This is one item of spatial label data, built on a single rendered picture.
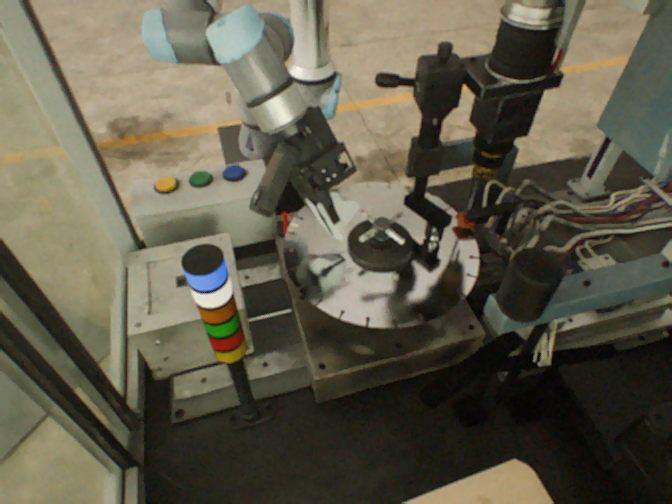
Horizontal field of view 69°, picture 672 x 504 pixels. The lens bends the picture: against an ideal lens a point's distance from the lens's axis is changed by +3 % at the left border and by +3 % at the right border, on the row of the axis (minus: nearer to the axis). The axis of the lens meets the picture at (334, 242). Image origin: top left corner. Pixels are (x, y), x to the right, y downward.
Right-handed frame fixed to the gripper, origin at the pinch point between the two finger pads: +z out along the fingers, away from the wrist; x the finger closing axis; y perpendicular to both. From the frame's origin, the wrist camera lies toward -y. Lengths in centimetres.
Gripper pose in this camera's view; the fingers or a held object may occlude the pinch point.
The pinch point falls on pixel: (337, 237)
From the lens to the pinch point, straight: 77.2
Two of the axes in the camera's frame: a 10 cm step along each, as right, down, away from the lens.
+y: 7.6, -6.0, 2.6
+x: -4.7, -2.2, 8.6
